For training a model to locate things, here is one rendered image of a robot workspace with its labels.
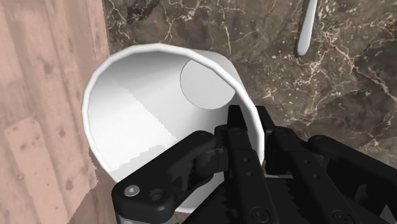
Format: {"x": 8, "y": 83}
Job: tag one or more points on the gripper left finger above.
{"x": 173, "y": 173}

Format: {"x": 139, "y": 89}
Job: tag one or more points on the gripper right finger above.
{"x": 313, "y": 173}

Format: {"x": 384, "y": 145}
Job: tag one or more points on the white cup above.
{"x": 139, "y": 118}

